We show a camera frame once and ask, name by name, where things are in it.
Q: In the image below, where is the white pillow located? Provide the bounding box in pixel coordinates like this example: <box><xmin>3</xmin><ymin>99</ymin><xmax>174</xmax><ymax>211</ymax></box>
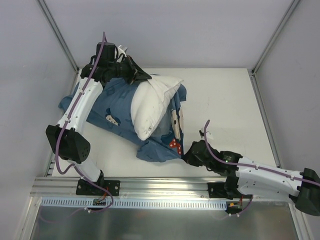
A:
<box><xmin>130</xmin><ymin>74</ymin><xmax>183</xmax><ymax>141</ymax></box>

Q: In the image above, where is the blue cartoon print pillowcase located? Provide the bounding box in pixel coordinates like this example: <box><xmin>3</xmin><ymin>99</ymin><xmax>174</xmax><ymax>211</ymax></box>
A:
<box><xmin>58</xmin><ymin>73</ymin><xmax>189</xmax><ymax>165</ymax></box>

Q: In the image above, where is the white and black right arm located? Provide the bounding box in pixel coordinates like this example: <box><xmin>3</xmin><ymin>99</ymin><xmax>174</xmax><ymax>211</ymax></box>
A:
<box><xmin>182</xmin><ymin>140</ymin><xmax>320</xmax><ymax>216</ymax></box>

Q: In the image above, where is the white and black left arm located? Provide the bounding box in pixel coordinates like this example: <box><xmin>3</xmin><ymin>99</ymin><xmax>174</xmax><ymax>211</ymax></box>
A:
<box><xmin>45</xmin><ymin>39</ymin><xmax>151</xmax><ymax>195</ymax></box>

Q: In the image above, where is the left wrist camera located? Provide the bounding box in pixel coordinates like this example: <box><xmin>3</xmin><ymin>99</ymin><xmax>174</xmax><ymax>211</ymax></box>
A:
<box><xmin>117</xmin><ymin>45</ymin><xmax>128</xmax><ymax>57</ymax></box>

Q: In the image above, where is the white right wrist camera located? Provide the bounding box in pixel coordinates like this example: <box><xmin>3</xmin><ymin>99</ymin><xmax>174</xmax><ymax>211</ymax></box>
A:
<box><xmin>198</xmin><ymin>128</ymin><xmax>214</xmax><ymax>140</ymax></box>

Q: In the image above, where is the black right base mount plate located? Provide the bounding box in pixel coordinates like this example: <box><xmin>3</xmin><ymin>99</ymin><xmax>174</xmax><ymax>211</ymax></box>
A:
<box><xmin>207</xmin><ymin>182</ymin><xmax>252</xmax><ymax>200</ymax></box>

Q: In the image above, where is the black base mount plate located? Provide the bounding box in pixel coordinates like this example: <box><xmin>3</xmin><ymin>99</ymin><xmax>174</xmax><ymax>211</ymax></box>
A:
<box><xmin>75</xmin><ymin>179</ymin><xmax>121</xmax><ymax>197</ymax></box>
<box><xmin>207</xmin><ymin>182</ymin><xmax>252</xmax><ymax>200</ymax></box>

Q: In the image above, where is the left aluminium frame post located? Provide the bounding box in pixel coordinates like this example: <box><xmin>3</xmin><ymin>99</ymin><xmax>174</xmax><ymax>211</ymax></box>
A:
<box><xmin>36</xmin><ymin>0</ymin><xmax>80</xmax><ymax>73</ymax></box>

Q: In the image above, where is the aluminium frame post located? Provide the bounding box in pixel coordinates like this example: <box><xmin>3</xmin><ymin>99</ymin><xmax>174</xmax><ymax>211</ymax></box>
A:
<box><xmin>36</xmin><ymin>0</ymin><xmax>80</xmax><ymax>73</ymax></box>
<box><xmin>251</xmin><ymin>0</ymin><xmax>302</xmax><ymax>76</ymax></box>

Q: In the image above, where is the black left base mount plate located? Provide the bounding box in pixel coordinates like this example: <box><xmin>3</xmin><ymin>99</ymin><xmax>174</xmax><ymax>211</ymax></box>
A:
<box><xmin>75</xmin><ymin>179</ymin><xmax>121</xmax><ymax>197</ymax></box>

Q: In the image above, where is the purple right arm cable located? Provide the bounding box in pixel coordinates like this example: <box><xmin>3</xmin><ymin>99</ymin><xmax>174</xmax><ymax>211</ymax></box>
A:
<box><xmin>203</xmin><ymin>119</ymin><xmax>320</xmax><ymax>187</ymax></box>

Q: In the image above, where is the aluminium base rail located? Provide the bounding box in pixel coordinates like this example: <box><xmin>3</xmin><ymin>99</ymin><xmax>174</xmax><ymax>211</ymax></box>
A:
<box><xmin>30</xmin><ymin>176</ymin><xmax>226</xmax><ymax>200</ymax></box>

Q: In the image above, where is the white slotted cable duct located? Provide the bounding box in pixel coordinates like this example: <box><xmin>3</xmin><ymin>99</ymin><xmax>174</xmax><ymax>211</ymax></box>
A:
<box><xmin>41</xmin><ymin>197</ymin><xmax>227</xmax><ymax>211</ymax></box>

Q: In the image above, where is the right aluminium frame post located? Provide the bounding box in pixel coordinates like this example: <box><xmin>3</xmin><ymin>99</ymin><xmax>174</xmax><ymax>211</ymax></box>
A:
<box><xmin>251</xmin><ymin>0</ymin><xmax>302</xmax><ymax>76</ymax></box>

